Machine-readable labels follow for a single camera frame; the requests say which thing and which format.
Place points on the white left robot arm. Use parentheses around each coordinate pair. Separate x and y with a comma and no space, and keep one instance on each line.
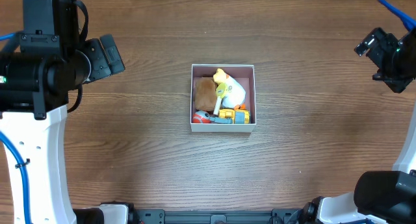
(34,107)

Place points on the white plush duck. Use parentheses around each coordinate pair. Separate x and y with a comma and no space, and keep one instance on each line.
(236,94)

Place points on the yellow toy bulldozer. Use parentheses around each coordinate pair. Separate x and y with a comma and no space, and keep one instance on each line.
(230,116)

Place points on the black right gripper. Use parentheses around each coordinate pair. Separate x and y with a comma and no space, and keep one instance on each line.
(376,50)

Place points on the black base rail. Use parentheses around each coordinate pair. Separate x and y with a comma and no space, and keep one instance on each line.
(274,216)

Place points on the brown plush bear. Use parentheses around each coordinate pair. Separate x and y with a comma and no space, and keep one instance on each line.
(205,94)

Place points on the white box pink interior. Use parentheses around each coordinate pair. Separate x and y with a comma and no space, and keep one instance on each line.
(243,74)

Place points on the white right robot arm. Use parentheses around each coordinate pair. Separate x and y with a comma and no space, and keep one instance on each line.
(379,196)

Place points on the yellow wooden rattle drum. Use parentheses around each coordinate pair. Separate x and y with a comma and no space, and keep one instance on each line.
(221,92)

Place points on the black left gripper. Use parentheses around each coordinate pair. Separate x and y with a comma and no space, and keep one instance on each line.
(98,60)

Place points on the red toy ball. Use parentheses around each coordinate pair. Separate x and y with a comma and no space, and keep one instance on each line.
(201,117)

